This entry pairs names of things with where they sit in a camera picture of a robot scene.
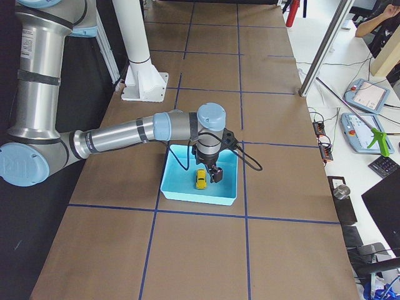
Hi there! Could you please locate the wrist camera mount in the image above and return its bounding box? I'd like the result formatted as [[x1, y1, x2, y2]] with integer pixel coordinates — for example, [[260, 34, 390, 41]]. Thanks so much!
[[220, 128, 238, 151]]

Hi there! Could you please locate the white camera pole base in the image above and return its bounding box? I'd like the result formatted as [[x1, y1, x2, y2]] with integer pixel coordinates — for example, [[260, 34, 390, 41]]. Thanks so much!
[[112, 0, 169, 103]]

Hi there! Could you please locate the black keyboard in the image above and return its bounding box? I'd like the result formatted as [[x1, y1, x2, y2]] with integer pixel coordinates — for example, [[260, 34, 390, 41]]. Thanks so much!
[[368, 156, 399, 178]]

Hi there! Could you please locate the green handled reach grabber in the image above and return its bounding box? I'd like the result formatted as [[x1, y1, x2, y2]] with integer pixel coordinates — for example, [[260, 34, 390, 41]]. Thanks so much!
[[314, 77, 395, 157]]

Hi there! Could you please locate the red fire extinguisher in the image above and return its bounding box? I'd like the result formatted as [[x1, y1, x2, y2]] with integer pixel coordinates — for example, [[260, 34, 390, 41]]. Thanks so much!
[[286, 0, 300, 28]]

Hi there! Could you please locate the upper teach pendant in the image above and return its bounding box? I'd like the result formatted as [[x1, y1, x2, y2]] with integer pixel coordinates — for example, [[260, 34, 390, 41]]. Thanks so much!
[[344, 79, 390, 114]]

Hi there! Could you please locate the yellow beetle toy car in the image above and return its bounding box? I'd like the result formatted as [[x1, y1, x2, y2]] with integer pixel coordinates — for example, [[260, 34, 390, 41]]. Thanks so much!
[[196, 169, 207, 190]]

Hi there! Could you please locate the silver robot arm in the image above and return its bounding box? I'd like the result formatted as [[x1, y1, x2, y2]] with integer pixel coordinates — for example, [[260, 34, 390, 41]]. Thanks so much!
[[1, 1, 226, 187]]

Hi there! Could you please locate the lower teach pendant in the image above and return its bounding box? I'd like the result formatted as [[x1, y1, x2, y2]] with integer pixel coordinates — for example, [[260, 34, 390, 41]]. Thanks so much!
[[341, 112, 394, 154]]

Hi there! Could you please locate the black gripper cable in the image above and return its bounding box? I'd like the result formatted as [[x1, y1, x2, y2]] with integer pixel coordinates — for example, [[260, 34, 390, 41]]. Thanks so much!
[[170, 132, 263, 172]]

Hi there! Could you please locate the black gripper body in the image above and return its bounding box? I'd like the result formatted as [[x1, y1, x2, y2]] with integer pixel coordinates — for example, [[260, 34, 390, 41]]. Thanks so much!
[[195, 152, 219, 170]]

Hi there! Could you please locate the small metal cup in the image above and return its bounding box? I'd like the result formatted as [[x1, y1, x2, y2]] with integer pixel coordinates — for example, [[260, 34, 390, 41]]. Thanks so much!
[[332, 184, 351, 200]]

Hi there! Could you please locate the teal plastic storage bin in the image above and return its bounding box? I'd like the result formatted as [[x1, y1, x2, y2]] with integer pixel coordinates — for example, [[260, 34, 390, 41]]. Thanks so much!
[[161, 144, 238, 206]]

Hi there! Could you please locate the black laptop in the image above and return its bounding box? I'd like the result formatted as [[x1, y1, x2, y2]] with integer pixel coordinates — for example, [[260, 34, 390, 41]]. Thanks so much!
[[362, 170, 400, 256]]

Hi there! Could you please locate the orange black connector box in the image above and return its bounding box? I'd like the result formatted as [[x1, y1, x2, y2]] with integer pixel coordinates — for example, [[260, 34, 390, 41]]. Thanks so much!
[[312, 121, 326, 137]]

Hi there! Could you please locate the teach pendant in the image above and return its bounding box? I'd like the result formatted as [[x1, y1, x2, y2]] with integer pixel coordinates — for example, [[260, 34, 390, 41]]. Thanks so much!
[[341, 112, 394, 154], [344, 79, 390, 114]]

